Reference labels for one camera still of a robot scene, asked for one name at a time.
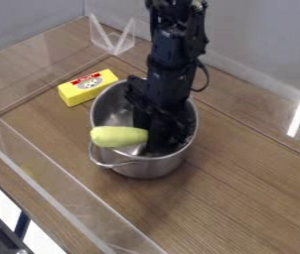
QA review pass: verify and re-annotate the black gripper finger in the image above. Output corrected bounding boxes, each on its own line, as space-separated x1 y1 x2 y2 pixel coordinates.
133 102 152 129
145 117 193 156

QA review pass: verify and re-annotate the clear acrylic front barrier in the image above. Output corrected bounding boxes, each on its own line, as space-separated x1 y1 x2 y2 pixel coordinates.
0 117 166 254

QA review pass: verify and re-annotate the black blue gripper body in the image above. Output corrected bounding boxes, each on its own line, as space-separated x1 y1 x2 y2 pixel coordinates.
125 19 198 122

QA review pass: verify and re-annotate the silver metal pot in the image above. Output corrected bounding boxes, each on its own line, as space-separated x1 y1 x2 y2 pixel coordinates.
89 80 198 180

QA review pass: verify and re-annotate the clear acrylic corner bracket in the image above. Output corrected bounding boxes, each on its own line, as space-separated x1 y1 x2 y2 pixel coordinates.
89 14 135 56

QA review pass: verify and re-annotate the dark metal table frame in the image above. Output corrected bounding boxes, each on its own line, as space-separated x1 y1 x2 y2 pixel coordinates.
0 199 38 254

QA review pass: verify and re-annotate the black cable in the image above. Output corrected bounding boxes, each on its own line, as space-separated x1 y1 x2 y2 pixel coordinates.
189 59 212 93

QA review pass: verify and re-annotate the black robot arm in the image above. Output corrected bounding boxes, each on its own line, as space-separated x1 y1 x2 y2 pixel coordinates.
125 0 209 156

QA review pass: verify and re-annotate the yellow butter block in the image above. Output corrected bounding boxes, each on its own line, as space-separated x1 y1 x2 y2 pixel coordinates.
58 68 119 107

